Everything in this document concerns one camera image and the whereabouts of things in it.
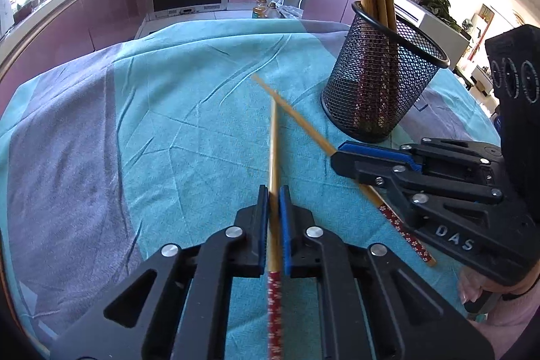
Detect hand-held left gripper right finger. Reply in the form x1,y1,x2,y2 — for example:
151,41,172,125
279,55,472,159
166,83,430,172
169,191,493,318
278,186,495,360

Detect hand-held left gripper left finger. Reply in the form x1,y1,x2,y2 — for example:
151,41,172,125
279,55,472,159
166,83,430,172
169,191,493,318
53,185,271,360

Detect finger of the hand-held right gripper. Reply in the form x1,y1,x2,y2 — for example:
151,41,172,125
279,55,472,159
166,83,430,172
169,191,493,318
337,138,503,186
330,153,513,228

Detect black wire mesh holder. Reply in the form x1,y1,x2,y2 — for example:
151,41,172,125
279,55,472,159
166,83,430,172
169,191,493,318
321,1,451,143

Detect red-ended wooden chopstick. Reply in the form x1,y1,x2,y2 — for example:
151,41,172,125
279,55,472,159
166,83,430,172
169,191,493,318
267,89,284,360
251,73,437,267

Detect person's right forearm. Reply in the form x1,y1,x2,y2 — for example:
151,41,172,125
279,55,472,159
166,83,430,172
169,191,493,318
489,263,540,327

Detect person's right hand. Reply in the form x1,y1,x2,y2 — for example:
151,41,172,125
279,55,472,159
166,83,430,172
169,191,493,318
459,267,507,304

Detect white cabinet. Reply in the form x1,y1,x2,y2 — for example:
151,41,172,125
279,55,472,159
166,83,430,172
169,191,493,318
394,0,471,70

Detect green potted plant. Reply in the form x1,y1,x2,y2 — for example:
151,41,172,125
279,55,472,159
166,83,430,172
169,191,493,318
420,0,462,32

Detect teal and grey tablecloth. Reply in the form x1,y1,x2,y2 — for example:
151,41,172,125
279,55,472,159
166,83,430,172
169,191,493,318
0,18,503,360

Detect pink garment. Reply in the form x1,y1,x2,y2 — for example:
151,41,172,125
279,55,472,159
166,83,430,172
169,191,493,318
468,313,540,360

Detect pink kitchen cabinets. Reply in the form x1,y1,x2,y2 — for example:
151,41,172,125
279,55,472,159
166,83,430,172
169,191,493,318
0,0,363,116

